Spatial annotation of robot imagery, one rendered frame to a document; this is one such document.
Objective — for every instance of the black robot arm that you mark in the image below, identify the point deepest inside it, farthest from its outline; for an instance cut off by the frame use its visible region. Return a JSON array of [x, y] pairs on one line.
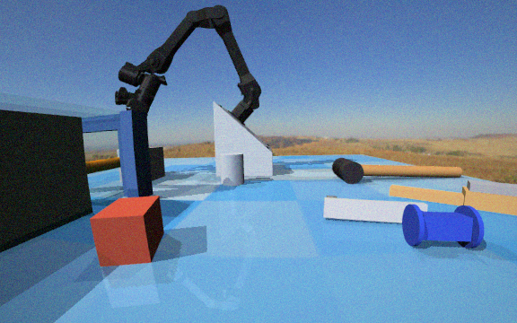
[[159, 61]]

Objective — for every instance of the black-headed mallet with wooden handle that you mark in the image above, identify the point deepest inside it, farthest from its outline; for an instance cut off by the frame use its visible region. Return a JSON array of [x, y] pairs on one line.
[[353, 172]]

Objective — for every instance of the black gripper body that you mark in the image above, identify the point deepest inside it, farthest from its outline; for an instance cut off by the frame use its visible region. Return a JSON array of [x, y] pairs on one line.
[[144, 100]]

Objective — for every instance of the grey cylinder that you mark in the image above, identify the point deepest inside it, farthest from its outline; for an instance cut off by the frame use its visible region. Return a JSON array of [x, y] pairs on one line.
[[232, 169]]

